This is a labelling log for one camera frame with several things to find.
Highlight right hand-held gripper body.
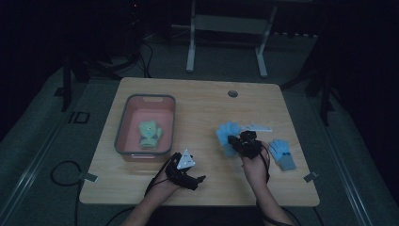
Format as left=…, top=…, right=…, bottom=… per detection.
left=233, top=122, right=273, bottom=160

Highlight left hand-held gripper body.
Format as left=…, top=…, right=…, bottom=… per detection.
left=165, top=148, right=200, bottom=191

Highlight blue glove with grey cuff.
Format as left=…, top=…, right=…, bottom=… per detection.
left=215, top=121, right=244, bottom=158

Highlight blue glove with dark dots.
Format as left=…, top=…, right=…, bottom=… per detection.
left=268, top=138, right=297, bottom=172

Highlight green fuzzy glove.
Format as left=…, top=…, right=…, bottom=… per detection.
left=138, top=120, right=164, bottom=151

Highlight pink bin with grey rim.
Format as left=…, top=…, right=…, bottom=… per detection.
left=114, top=93, right=177, bottom=163

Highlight person's right hand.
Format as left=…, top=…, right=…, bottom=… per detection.
left=240, top=142, right=271, bottom=186

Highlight person's left hand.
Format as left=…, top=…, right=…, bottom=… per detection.
left=152, top=170, right=183, bottom=198

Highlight grey table edge clip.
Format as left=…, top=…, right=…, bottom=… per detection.
left=77, top=171, right=99, bottom=184
left=302, top=170, right=320, bottom=184

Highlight black tripod stand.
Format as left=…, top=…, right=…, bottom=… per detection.
left=280, top=62, right=335, bottom=126

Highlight black metal stand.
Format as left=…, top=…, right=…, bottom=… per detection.
left=60, top=56, right=123, bottom=112

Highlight right hand-held gripper black cable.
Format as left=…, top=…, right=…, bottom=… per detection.
left=260, top=144, right=272, bottom=185

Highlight black background cables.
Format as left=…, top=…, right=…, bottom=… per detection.
left=137, top=40, right=154, bottom=79

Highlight white desk frame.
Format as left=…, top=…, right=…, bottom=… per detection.
left=184, top=0, right=279, bottom=79

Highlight black cable loop on floor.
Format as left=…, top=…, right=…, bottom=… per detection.
left=50, top=160, right=83, bottom=226

